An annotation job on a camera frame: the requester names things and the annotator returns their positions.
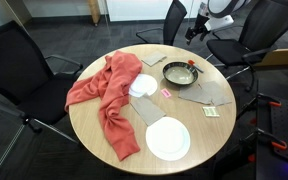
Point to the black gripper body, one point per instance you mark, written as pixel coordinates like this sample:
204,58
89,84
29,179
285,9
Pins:
201,18

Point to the slim black office chair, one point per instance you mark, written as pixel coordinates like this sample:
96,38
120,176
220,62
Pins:
174,20

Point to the dark rimmed cream bowl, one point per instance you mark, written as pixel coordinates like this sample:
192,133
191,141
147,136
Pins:
180,74

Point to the small square grey napkin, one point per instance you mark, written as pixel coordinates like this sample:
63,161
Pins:
154,58

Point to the white cabinet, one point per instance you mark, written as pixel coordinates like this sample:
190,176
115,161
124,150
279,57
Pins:
150,9

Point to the pink sachet packet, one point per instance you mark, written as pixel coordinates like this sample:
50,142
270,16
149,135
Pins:
166,93

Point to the black chair with chrome base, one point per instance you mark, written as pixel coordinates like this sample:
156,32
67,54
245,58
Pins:
267,30

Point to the small white plate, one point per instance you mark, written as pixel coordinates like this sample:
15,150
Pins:
145,85

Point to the pale yellow sachet packet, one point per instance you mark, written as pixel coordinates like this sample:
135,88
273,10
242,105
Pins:
210,111

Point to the light wooden panel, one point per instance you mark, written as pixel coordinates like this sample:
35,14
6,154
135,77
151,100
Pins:
284,57

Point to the long grey napkin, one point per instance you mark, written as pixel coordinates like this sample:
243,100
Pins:
148,110

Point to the salmon red cloth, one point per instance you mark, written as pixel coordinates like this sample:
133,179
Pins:
115,96

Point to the large white plate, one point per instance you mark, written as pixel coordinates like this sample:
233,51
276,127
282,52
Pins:
168,138

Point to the black robot mounting stand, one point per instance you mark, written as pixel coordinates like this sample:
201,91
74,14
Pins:
284,130

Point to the large black mesh office chair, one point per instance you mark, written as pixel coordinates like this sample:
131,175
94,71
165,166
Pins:
14,73

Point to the light wooden post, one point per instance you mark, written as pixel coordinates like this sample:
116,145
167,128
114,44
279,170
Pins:
94,11

